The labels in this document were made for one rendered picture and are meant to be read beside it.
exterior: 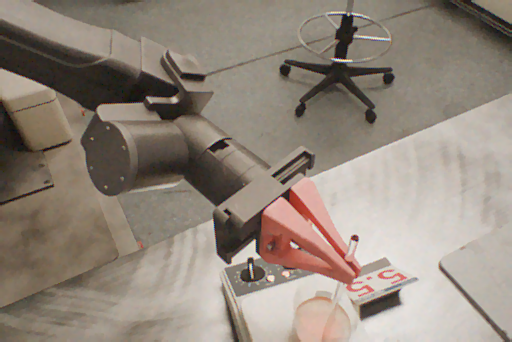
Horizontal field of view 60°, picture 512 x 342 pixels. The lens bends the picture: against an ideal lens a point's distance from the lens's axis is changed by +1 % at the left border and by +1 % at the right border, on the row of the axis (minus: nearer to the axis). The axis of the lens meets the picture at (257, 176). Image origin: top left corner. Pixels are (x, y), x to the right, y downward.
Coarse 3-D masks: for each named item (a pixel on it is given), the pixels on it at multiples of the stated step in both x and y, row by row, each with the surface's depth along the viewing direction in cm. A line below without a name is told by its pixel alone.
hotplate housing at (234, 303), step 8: (224, 272) 58; (224, 280) 57; (296, 280) 54; (224, 288) 57; (232, 288) 54; (232, 296) 53; (232, 304) 52; (240, 304) 51; (232, 312) 54; (240, 312) 50; (240, 320) 50; (240, 328) 50; (240, 336) 51; (248, 336) 49
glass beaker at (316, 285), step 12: (312, 276) 43; (324, 276) 43; (300, 288) 42; (312, 288) 44; (324, 288) 45; (348, 288) 42; (300, 300) 45; (348, 300) 43; (360, 300) 41; (348, 312) 44; (360, 312) 40; (300, 324) 40; (360, 324) 40; (300, 336) 42; (312, 336) 40; (324, 336) 39; (348, 336) 39
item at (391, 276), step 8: (384, 272) 61; (392, 272) 60; (400, 272) 59; (360, 280) 60; (368, 280) 59; (376, 280) 59; (384, 280) 58; (392, 280) 58; (400, 280) 57; (360, 288) 58; (368, 288) 57; (376, 288) 57; (384, 288) 56; (360, 296) 56
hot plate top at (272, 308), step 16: (272, 288) 51; (288, 288) 51; (256, 304) 49; (272, 304) 49; (288, 304) 49; (256, 320) 48; (272, 320) 48; (288, 320) 48; (256, 336) 47; (272, 336) 47; (288, 336) 47; (368, 336) 47
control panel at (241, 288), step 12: (240, 264) 59; (264, 264) 58; (228, 276) 57; (264, 276) 55; (276, 276) 55; (288, 276) 55; (300, 276) 54; (240, 288) 54; (252, 288) 53; (264, 288) 53
